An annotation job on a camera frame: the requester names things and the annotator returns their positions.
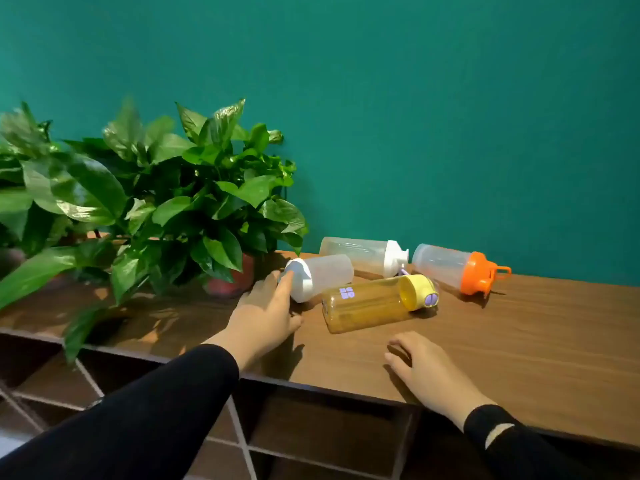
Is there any person's right hand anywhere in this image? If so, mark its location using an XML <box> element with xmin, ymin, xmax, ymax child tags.
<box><xmin>383</xmin><ymin>331</ymin><xmax>496</xmax><ymax>430</ymax></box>

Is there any person's left hand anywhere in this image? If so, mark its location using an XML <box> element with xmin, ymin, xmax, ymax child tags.
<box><xmin>202</xmin><ymin>270</ymin><xmax>304</xmax><ymax>371</ymax></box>

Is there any person's left forearm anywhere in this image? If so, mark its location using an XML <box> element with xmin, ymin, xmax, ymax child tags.
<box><xmin>0</xmin><ymin>340</ymin><xmax>244</xmax><ymax>480</ymax></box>

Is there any person's right forearm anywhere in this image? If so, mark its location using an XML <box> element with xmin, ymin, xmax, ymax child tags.
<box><xmin>462</xmin><ymin>401</ymin><xmax>608</xmax><ymax>480</ymax></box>

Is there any short frosted bottle white cap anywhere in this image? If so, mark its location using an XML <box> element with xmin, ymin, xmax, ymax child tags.
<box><xmin>283</xmin><ymin>254</ymin><xmax>355</xmax><ymax>303</ymax></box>

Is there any amber bottle yellow lid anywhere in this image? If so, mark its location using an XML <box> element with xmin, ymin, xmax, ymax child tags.
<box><xmin>321</xmin><ymin>274</ymin><xmax>440</xmax><ymax>334</ymax></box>

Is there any red plant pot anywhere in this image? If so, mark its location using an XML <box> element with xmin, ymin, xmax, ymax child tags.
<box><xmin>204</xmin><ymin>253</ymin><xmax>256</xmax><ymax>298</ymax></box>

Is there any dark wooden shelf cabinet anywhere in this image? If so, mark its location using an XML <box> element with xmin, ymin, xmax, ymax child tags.
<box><xmin>0</xmin><ymin>329</ymin><xmax>640</xmax><ymax>480</ymax></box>

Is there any tall clear bottle white cap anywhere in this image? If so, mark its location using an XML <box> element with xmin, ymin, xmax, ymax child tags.
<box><xmin>319</xmin><ymin>237</ymin><xmax>410</xmax><ymax>279</ymax></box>

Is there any clear bottle orange lid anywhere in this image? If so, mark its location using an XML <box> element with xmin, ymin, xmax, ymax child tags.
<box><xmin>411</xmin><ymin>244</ymin><xmax>512</xmax><ymax>297</ymax></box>

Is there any green leafy pothos plant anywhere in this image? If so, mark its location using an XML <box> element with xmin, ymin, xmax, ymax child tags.
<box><xmin>0</xmin><ymin>102</ymin><xmax>128</xmax><ymax>311</ymax></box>
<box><xmin>62</xmin><ymin>98</ymin><xmax>309</xmax><ymax>365</ymax></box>

